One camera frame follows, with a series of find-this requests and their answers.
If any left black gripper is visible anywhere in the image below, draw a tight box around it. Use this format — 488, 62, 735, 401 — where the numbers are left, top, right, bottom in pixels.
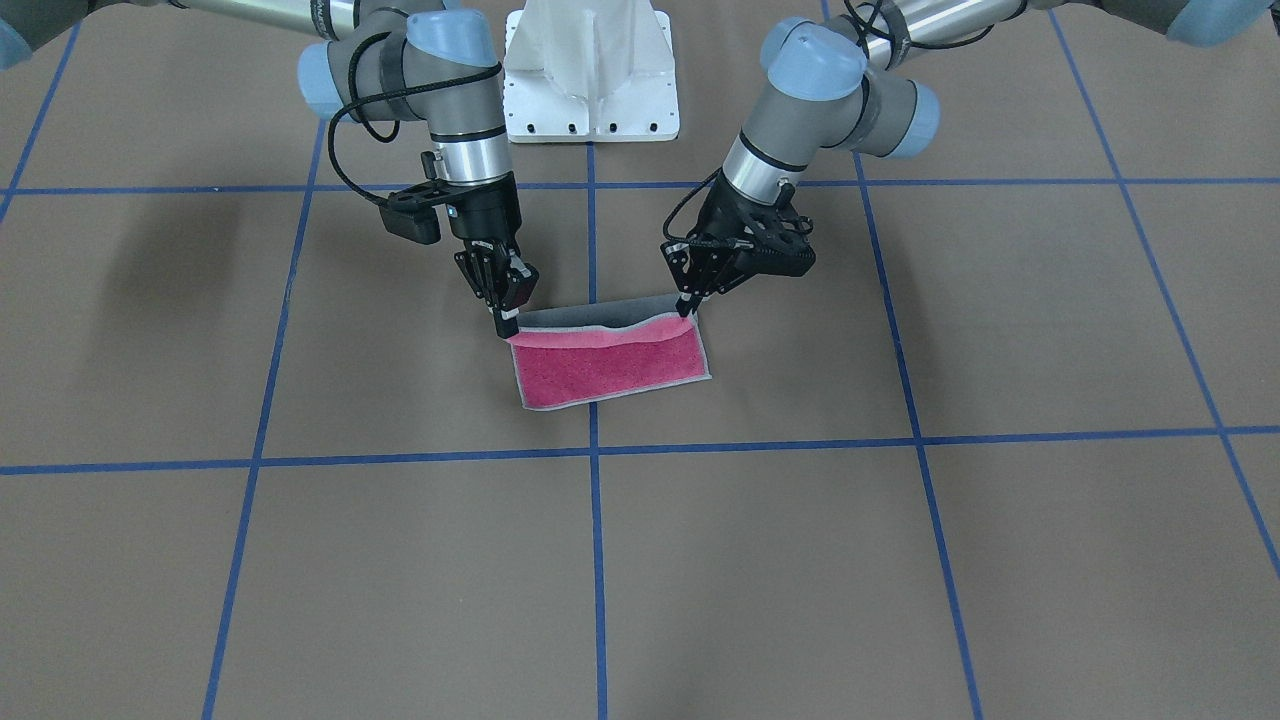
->
660, 172, 795, 316

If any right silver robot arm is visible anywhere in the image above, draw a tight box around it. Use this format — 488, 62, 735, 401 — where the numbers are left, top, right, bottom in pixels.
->
189, 1, 539, 340

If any black camera cable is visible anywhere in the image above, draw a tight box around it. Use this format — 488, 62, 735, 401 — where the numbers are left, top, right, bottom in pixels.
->
326, 29, 442, 208
662, 168, 724, 247

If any pink towel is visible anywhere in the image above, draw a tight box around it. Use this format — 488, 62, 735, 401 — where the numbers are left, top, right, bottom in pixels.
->
507, 293, 710, 411

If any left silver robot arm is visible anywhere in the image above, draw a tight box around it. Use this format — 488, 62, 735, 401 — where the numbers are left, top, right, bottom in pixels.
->
662, 1, 1053, 316

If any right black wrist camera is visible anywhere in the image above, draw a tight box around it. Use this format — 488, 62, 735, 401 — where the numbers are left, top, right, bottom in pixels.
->
379, 179, 451, 246

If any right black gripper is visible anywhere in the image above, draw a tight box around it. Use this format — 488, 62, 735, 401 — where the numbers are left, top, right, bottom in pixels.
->
445, 172, 539, 340

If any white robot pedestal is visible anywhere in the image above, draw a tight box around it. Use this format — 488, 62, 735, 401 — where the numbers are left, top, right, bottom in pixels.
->
503, 1, 681, 143

